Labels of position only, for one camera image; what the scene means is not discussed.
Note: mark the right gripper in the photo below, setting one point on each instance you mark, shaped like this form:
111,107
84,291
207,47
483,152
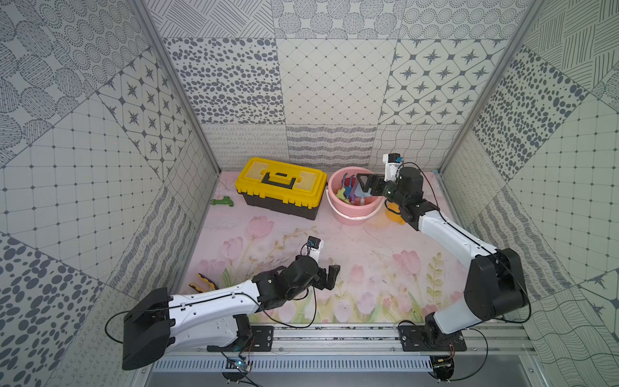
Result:
379,181

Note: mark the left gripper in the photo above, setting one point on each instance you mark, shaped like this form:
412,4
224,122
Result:
324,275

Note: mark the light blue trowel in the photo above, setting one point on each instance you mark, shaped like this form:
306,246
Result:
358,196

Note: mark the blue fork yellow handle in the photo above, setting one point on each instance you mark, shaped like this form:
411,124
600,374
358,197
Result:
348,183

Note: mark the yellow watering can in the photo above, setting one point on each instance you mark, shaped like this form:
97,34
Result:
392,213

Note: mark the pink plastic bucket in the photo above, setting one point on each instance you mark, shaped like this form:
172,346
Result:
350,214

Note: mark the purple shovel pink handle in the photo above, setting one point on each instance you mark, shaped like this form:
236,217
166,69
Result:
356,182

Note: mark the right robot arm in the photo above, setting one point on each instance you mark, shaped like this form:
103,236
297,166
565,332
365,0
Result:
495,282

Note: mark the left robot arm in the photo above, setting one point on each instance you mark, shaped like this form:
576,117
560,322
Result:
162,323

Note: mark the yellow and black toolbox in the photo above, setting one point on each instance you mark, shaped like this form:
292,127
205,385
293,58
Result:
282,187

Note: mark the green toy tool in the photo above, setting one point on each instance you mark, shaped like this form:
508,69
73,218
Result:
225,201

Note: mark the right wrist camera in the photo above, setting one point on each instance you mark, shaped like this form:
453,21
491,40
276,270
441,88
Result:
392,163

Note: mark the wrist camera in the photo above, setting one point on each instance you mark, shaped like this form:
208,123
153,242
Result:
392,163
313,247

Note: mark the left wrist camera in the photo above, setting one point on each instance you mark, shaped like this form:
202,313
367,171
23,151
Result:
313,247

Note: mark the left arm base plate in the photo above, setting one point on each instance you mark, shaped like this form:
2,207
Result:
256,337

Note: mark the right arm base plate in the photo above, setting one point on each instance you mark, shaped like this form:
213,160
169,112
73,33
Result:
427,339

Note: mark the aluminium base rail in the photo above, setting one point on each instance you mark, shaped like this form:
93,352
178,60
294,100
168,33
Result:
358,347

